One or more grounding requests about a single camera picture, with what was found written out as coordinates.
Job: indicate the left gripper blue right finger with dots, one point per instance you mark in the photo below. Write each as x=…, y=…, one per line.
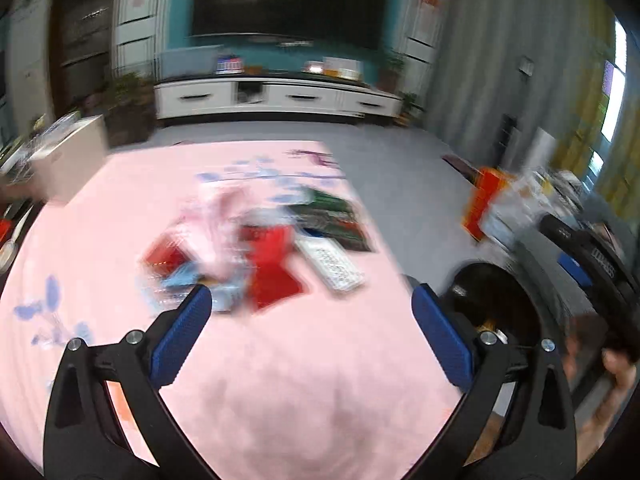
x=453, y=351

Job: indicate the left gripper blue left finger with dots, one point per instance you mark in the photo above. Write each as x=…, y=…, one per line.
x=174, y=333

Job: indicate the light blue wrapper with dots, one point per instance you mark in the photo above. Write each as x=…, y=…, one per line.
x=167, y=293

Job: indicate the pink patterned plastic bag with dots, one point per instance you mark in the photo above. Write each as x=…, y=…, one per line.
x=207, y=228

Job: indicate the red foil snack bag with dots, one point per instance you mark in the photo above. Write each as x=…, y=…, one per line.
x=268, y=251

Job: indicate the white blue medicine box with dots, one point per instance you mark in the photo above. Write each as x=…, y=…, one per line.
x=330, y=262

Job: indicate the green snack bag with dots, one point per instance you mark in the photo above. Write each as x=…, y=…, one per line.
x=326, y=215

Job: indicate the black round trash bin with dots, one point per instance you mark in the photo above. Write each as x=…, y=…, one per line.
x=491, y=298

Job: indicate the person right hand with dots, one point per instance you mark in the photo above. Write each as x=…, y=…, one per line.
x=601, y=379

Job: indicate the grey chair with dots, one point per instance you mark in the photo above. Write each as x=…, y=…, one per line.
x=537, y=259

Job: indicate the small red packet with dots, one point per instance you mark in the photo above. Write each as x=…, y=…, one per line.
x=164, y=257

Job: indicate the white plastic bag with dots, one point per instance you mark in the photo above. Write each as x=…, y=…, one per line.
x=519, y=205

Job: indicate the red orange shopping bag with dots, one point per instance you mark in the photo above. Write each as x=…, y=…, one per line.
x=488, y=184

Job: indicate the pink floral tablecloth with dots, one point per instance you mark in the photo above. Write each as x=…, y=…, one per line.
x=317, y=385

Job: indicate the white cardboard box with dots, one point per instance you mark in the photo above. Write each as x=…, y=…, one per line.
x=67, y=155

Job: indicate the potted plant left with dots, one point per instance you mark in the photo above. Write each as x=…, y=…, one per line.
x=130, y=114

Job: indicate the potted plant right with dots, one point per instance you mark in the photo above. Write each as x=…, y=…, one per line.
x=410, y=111

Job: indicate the white tv cabinet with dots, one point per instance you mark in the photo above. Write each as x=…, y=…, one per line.
x=266, y=95

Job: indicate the clear storage box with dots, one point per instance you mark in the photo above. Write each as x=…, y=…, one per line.
x=188, y=62

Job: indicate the tall potted plant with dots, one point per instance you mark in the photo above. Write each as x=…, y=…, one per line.
x=390, y=70

